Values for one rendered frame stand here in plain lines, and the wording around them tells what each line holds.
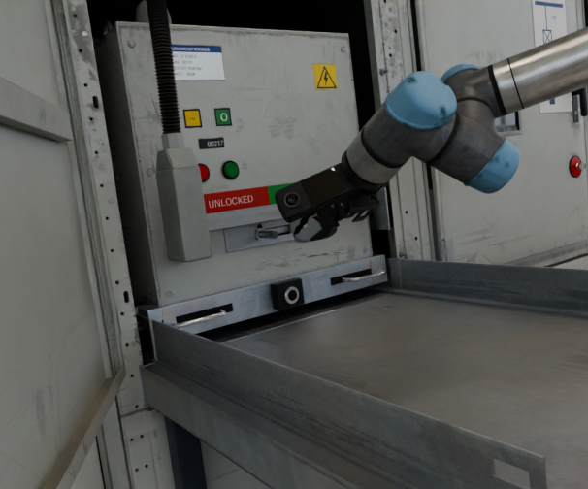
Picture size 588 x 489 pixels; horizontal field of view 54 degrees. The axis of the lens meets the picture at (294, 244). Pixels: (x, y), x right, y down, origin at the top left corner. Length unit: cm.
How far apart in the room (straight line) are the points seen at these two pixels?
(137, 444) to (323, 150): 64
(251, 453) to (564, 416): 32
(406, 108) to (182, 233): 39
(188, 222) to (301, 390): 39
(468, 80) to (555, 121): 83
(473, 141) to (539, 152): 87
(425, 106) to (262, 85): 48
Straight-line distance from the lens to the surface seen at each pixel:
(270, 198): 110
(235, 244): 106
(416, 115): 72
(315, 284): 115
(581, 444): 60
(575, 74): 88
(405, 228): 127
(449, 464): 48
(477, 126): 79
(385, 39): 129
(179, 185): 90
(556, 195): 169
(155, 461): 102
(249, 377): 70
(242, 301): 107
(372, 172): 79
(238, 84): 110
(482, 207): 143
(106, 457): 100
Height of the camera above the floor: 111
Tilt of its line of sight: 6 degrees down
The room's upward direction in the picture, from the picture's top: 7 degrees counter-clockwise
